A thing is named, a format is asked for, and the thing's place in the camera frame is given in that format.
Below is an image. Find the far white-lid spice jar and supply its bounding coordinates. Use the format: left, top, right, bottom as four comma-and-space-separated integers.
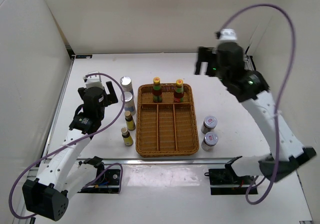
201, 116, 218, 134

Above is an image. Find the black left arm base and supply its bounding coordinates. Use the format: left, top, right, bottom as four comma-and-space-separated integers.
78, 156, 123, 194

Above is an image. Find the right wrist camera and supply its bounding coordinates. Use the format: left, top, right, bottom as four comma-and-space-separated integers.
216, 29, 238, 43

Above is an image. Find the yellow-cap sauce bottle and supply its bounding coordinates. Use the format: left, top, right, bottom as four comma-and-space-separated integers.
173, 79, 184, 103
152, 77, 163, 103

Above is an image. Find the silver-lid salt shaker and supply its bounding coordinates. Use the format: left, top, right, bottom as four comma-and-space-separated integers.
120, 76, 134, 94
121, 92, 136, 116

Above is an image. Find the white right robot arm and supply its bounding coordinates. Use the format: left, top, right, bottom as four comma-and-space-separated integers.
195, 42, 317, 184

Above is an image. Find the near silver-lid salt shaker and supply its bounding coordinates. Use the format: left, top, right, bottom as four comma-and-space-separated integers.
121, 92, 136, 116

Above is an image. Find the far yellow-label small bottle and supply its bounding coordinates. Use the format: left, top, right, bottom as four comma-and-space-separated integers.
124, 111, 136, 131

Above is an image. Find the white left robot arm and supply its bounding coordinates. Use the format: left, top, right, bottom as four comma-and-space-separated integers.
22, 79, 118, 221

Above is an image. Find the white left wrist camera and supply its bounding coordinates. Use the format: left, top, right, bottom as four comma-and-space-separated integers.
83, 71, 104, 89

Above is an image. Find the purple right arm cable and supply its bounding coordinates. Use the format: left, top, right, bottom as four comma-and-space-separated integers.
219, 4, 295, 205

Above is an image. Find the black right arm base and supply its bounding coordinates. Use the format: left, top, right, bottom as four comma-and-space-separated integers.
204, 168, 254, 195

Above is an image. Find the far silver-lid salt shaker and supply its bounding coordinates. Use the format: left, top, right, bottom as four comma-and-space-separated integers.
120, 76, 134, 94

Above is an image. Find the brown wicker basket tray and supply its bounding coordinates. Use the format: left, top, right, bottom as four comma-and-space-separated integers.
135, 83, 199, 158

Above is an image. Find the aluminium table frame rail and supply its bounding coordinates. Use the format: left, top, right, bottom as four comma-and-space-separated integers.
243, 54, 256, 71

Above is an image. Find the white-lid spice jar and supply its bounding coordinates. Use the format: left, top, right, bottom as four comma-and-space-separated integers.
201, 132, 219, 151
201, 116, 218, 134

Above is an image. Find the yellow-label small bottle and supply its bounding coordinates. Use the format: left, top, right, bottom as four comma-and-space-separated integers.
121, 127, 134, 146
124, 111, 136, 131

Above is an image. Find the near yellow-label small bottle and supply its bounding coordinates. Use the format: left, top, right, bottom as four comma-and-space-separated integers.
121, 127, 134, 146

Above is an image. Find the near white-lid spice jar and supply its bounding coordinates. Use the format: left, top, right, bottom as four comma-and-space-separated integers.
201, 132, 219, 151

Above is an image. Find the blue label sticker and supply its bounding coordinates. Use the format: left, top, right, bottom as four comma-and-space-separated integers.
75, 55, 93, 59

